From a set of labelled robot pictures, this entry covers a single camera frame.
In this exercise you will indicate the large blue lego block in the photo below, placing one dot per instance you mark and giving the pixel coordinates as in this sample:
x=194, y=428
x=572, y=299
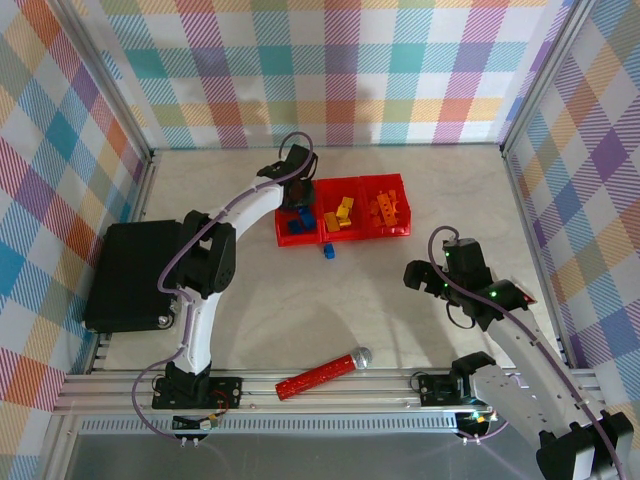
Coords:
x=309, y=221

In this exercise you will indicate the yellow curved lego piece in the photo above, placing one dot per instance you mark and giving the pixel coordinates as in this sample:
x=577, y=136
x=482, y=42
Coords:
x=332, y=221

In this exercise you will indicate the yellow sloped lego brick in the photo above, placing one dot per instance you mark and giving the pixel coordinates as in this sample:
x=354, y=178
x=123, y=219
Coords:
x=347, y=202

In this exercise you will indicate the yellow patterned lego brick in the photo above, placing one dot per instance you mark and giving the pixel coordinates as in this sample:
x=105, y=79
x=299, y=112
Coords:
x=343, y=216

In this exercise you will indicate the long orange lego piece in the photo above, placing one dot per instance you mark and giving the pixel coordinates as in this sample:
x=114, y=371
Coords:
x=386, y=210

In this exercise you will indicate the small orange lego piece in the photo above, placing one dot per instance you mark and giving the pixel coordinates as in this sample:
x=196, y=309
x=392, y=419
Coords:
x=396, y=197

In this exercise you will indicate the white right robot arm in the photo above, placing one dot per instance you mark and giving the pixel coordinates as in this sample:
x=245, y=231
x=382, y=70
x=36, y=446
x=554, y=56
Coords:
x=525, y=360

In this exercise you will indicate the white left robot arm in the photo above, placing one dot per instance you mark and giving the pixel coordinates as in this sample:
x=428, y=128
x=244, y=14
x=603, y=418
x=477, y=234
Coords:
x=202, y=330

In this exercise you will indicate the red plastic bin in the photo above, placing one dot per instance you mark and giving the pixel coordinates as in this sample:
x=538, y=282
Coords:
x=295, y=240
x=330, y=192
x=402, y=220

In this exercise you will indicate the small controller board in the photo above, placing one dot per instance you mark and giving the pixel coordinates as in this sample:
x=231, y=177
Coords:
x=477, y=416
x=210, y=424

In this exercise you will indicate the red microphone with silver head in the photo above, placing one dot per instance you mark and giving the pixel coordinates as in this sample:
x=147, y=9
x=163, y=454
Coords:
x=320, y=375

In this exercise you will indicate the black box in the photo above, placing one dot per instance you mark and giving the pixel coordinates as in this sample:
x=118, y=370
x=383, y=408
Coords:
x=130, y=270

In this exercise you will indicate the perforated metal strip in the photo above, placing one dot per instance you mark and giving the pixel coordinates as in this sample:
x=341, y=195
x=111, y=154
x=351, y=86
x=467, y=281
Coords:
x=325, y=425

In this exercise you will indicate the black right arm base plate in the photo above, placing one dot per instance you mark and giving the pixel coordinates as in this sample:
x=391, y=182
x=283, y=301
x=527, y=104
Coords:
x=432, y=390

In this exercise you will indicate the aluminium side rail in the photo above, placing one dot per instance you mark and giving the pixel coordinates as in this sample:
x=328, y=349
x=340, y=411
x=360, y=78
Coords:
x=145, y=190
x=521, y=200

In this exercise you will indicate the aluminium front rail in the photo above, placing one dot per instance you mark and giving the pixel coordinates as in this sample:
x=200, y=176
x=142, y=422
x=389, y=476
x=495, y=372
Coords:
x=350, y=395

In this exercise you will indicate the aluminium corner post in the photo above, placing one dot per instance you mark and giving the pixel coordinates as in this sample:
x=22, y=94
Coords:
x=114, y=80
x=545, y=75

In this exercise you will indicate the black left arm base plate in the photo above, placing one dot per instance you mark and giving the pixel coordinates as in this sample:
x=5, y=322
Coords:
x=225, y=392

